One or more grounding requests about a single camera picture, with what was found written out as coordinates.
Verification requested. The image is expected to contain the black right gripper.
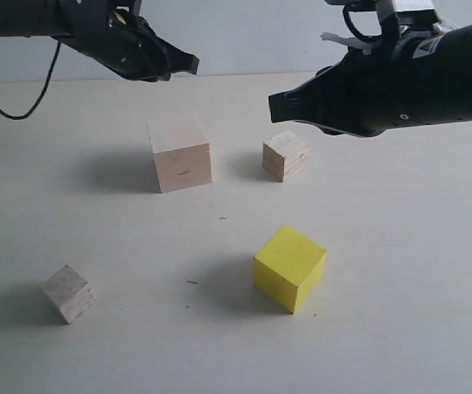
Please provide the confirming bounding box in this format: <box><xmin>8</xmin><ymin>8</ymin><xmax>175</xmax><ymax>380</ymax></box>
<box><xmin>268</xmin><ymin>10</ymin><xmax>465</xmax><ymax>138</ymax></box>

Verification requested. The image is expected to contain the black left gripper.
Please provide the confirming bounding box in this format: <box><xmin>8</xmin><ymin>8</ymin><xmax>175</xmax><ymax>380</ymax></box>
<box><xmin>55</xmin><ymin>1</ymin><xmax>199</xmax><ymax>82</ymax></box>

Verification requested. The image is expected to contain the medium striped wooden cube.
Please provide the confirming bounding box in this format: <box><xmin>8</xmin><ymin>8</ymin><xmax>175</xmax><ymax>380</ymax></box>
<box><xmin>262</xmin><ymin>131</ymin><xmax>309</xmax><ymax>182</ymax></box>

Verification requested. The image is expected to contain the large light wooden cube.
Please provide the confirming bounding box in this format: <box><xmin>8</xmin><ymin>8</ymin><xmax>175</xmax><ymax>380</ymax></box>
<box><xmin>148</xmin><ymin>113</ymin><xmax>213</xmax><ymax>193</ymax></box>

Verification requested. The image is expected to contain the yellow painted cube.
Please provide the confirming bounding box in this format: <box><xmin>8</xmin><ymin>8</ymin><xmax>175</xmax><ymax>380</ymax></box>
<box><xmin>253</xmin><ymin>225</ymin><xmax>328</xmax><ymax>314</ymax></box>

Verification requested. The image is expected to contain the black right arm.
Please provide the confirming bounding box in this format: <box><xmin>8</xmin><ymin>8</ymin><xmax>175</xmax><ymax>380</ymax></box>
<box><xmin>268</xmin><ymin>1</ymin><xmax>472</xmax><ymax>138</ymax></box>

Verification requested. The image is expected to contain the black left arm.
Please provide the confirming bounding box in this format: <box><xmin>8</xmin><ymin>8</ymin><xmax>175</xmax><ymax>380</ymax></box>
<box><xmin>0</xmin><ymin>0</ymin><xmax>199</xmax><ymax>82</ymax></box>

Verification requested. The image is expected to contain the white tape strip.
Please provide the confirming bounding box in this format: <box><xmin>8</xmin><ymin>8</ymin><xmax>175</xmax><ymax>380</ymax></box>
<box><xmin>320</xmin><ymin>32</ymin><xmax>373</xmax><ymax>55</ymax></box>

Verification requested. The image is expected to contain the small pale wooden cube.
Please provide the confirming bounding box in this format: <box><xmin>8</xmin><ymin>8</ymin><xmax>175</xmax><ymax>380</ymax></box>
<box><xmin>40</xmin><ymin>265</ymin><xmax>96</xmax><ymax>324</ymax></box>

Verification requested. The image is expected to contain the black right camera cable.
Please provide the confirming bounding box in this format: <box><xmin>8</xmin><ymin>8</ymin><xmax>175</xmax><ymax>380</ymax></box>
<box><xmin>341</xmin><ymin>3</ymin><xmax>384</xmax><ymax>44</ymax></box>

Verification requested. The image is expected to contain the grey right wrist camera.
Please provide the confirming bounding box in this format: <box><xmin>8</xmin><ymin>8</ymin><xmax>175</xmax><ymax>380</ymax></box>
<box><xmin>324</xmin><ymin>0</ymin><xmax>440</xmax><ymax>20</ymax></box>

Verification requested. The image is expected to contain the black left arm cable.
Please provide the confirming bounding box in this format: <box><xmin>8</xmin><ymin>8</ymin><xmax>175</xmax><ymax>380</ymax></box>
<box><xmin>0</xmin><ymin>39</ymin><xmax>62</xmax><ymax>121</ymax></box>

